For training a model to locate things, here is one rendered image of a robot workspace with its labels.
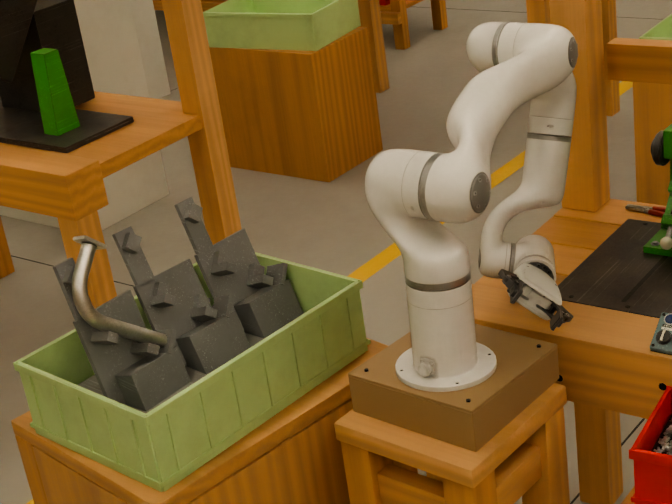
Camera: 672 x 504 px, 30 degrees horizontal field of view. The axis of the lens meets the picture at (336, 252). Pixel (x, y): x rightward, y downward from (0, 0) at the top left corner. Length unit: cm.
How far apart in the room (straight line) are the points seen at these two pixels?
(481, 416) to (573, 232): 85
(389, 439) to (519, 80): 70
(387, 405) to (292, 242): 298
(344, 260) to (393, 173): 287
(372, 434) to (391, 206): 44
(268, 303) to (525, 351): 64
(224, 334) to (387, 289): 215
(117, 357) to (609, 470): 147
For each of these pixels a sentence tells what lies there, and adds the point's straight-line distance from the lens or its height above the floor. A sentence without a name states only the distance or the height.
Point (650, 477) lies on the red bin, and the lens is 217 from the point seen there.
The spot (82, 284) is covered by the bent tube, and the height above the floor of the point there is 113.
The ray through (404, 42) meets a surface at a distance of 780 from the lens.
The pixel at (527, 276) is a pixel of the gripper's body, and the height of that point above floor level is 104.
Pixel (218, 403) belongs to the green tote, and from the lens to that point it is 245.
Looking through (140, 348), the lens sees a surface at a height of 95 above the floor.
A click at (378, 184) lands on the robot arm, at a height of 131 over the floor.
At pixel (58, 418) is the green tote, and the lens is 260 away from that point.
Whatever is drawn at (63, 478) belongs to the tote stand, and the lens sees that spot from 269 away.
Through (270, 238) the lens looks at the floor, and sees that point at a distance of 536.
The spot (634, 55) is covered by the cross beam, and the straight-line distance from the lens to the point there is 301.
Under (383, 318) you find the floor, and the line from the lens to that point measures 457.
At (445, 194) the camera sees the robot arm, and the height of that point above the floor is 131.
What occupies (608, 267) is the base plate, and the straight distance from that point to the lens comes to 278.
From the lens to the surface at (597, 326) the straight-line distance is 254.
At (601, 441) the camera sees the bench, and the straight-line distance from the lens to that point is 342.
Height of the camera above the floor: 213
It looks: 24 degrees down
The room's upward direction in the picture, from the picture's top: 8 degrees counter-clockwise
